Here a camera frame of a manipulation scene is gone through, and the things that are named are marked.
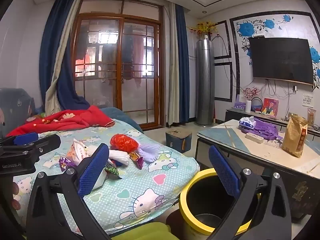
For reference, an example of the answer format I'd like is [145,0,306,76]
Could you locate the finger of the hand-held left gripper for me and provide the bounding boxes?
[0,134,62,159]
[0,132,39,147]

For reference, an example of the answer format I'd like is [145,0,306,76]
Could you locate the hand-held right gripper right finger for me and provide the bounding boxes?
[207,145,293,240]

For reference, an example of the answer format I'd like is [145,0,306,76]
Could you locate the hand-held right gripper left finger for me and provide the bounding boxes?
[26,143,112,240]

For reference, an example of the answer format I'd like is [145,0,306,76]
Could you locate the white tissue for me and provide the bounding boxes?
[92,166,108,190]

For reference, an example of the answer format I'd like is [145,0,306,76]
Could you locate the green snack wrapper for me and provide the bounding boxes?
[104,161,122,180]

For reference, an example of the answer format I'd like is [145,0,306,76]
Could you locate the white paper packet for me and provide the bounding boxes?
[66,138,100,167]

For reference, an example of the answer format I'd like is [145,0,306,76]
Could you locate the white plastic bag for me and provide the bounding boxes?
[108,150,130,166]

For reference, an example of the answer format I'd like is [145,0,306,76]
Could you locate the red plastic bag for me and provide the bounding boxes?
[110,134,139,153]

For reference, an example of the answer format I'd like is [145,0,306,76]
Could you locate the orange purple candy wrapper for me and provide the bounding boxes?
[129,151,144,169]

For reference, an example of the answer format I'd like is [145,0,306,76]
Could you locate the yellow rimmed black trash can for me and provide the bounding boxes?
[179,168,262,237]

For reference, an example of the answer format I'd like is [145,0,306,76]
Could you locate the lavender fluffy cloth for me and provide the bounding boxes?
[137,144,160,162]

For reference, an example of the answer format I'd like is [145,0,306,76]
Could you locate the person's left hand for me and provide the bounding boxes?
[11,181,22,212]

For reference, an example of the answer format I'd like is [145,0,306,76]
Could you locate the red padded garment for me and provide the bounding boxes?
[5,105,116,138]

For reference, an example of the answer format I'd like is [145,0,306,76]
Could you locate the grey printed cushion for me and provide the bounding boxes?
[0,87,37,137]

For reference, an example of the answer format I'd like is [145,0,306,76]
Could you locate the coffee table with drawers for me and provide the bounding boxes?
[195,119,320,222]

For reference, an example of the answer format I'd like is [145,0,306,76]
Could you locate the white power strip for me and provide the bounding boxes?
[245,132,264,144]

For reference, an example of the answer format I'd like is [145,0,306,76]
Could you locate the blue white tissue pack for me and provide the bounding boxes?
[239,116,262,130]

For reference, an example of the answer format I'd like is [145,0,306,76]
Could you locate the blue cardboard box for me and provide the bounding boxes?
[165,127,193,153]

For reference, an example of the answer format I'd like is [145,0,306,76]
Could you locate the low television stand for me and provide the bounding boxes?
[224,109,320,137]

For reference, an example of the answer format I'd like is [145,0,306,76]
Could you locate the purple cloth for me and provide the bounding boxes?
[237,122,284,140]

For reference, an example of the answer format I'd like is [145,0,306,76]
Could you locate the cartoon cat printed blanket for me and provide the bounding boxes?
[5,119,200,235]

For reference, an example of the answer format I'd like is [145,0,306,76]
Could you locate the purple gift box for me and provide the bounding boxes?
[234,95,247,110]

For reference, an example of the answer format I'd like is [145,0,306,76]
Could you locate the brown paper bag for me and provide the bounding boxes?
[281,114,309,158]

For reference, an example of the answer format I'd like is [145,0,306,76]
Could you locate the colourful portrait painting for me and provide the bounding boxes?
[261,97,279,117]

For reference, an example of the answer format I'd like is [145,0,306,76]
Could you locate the red flower branch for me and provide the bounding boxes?
[241,86,260,100]

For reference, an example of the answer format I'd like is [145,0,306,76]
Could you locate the blue and beige curtain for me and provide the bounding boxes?
[39,0,92,114]
[164,2,191,126]

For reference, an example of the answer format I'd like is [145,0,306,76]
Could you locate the wooden glass sliding door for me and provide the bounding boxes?
[70,0,165,128]

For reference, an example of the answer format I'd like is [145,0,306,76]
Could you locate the grey tower air conditioner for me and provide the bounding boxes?
[196,39,215,126]

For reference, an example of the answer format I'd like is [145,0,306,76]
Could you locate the brown snack packet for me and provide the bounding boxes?
[307,108,317,125]

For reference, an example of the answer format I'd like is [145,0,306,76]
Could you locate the yellow artificial flowers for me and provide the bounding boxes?
[187,20,219,39]

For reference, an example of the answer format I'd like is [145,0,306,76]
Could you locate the round ring ornament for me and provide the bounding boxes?
[251,97,263,113]

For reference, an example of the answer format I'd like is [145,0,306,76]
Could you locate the black wall television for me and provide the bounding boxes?
[248,37,315,85]

